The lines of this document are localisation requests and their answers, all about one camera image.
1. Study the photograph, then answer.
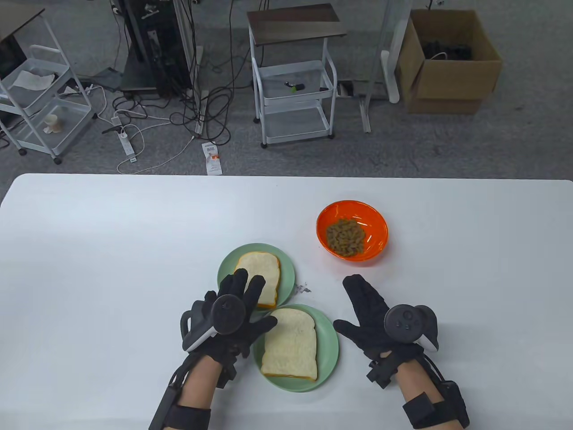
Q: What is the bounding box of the black gear in box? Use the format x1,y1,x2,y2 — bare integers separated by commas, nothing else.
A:
421,40,473,61

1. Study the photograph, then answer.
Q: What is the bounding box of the white paper leaflet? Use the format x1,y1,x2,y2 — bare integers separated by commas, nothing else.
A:
201,142,223,176

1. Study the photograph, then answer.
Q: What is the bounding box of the black right forearm strap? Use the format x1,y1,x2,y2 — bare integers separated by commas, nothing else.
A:
402,393,445,430

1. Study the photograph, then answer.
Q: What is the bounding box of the pile of raisins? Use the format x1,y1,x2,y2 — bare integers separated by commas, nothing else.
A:
325,218,365,258

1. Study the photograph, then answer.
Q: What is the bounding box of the person's left forearm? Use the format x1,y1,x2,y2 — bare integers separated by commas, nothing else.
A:
172,357,224,430

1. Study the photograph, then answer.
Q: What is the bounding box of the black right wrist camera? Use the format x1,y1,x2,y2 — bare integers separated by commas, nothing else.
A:
367,357,400,388

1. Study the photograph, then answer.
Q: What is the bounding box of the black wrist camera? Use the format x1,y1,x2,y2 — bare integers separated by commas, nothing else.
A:
367,357,400,388
216,362,239,388

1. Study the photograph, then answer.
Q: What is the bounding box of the bundle of black cables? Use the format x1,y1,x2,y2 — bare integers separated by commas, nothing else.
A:
112,0,253,145

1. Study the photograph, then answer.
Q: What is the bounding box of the large green plate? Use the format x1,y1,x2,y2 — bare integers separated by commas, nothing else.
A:
253,305,339,393

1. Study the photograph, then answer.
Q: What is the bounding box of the black forearm strap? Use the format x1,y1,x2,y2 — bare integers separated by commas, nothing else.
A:
168,405,211,430
402,393,445,430

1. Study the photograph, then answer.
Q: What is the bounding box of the small toast slice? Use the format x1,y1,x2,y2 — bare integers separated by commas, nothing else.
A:
226,252,282,309

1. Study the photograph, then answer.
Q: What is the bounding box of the white desk leg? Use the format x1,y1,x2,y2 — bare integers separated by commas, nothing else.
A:
381,0,412,104

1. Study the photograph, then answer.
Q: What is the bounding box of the black computer tower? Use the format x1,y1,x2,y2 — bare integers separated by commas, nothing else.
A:
111,0,197,100

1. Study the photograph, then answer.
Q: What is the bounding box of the orange bowl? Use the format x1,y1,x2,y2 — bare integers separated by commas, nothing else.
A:
316,200,389,260

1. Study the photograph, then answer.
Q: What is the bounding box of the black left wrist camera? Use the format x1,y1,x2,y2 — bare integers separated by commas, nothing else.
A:
216,362,239,388

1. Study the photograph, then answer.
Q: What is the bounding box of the white cart with tissue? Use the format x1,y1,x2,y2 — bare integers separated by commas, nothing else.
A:
0,7,97,164

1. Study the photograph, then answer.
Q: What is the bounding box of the white power strip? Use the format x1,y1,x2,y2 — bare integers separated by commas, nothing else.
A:
111,116,137,163

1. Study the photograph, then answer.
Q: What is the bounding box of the person's right forearm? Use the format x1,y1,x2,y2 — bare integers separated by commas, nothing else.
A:
394,357,450,430

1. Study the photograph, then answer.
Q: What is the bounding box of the person's left hand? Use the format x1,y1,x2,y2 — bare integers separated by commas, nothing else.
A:
180,268,279,364

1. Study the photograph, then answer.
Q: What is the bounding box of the white cable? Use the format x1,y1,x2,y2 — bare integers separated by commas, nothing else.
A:
117,123,195,174

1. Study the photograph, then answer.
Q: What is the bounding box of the black white left hand controller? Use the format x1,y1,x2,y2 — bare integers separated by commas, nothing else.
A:
180,293,248,352

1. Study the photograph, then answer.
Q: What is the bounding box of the cardboard box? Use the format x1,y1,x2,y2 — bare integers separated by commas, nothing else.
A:
396,9,503,115

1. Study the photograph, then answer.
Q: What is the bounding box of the white cart with brown top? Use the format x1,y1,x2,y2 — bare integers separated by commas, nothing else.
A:
247,4,348,149

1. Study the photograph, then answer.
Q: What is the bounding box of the black white hand controller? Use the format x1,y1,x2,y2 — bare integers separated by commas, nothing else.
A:
384,305,440,352
180,293,248,352

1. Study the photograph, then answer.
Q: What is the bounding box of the small green plate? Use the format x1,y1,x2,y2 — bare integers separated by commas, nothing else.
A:
218,243,296,310

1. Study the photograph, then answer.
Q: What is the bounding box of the white tissue paper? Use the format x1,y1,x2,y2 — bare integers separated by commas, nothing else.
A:
11,71,55,90

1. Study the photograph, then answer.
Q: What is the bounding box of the black white right hand controller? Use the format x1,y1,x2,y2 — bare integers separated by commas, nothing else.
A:
384,305,440,352

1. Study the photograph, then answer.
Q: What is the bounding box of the black left forearm strap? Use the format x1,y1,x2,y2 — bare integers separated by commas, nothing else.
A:
168,405,211,430

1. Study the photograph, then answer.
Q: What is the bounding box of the large toast slice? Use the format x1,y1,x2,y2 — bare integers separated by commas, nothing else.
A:
261,308,319,382

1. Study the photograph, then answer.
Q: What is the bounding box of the dark grey floor pad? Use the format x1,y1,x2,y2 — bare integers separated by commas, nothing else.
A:
87,68,124,90

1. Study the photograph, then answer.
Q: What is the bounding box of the person's right hand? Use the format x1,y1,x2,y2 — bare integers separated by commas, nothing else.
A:
333,274,424,360

